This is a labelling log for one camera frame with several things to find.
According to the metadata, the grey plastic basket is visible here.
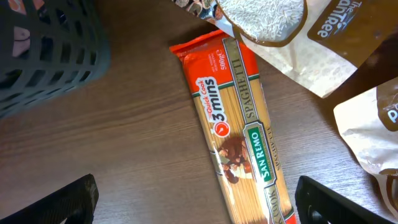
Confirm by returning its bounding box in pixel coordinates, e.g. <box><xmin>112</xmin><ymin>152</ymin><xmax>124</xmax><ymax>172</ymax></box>
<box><xmin>1</xmin><ymin>0</ymin><xmax>111</xmax><ymax>118</ymax></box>

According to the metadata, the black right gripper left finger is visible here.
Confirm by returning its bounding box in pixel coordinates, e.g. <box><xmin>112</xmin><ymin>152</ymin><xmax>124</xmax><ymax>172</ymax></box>
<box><xmin>1</xmin><ymin>174</ymin><xmax>99</xmax><ymax>224</ymax></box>

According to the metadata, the beige brown nut pouch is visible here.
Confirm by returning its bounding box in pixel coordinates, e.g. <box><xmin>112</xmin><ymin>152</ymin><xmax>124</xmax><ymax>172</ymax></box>
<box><xmin>333</xmin><ymin>78</ymin><xmax>397</xmax><ymax>217</ymax></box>

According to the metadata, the orange San Remo spaghetti pack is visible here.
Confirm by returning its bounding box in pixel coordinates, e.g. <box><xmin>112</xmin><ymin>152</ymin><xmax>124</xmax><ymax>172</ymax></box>
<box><xmin>170</xmin><ymin>30</ymin><xmax>296</xmax><ymax>224</ymax></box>

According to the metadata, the white rice pouch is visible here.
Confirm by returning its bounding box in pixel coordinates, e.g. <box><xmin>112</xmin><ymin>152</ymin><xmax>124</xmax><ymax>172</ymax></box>
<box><xmin>172</xmin><ymin>0</ymin><xmax>397</xmax><ymax>98</ymax></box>

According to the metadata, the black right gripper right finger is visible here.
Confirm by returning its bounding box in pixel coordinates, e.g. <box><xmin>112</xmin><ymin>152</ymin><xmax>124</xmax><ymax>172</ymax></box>
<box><xmin>295</xmin><ymin>175</ymin><xmax>392</xmax><ymax>224</ymax></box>

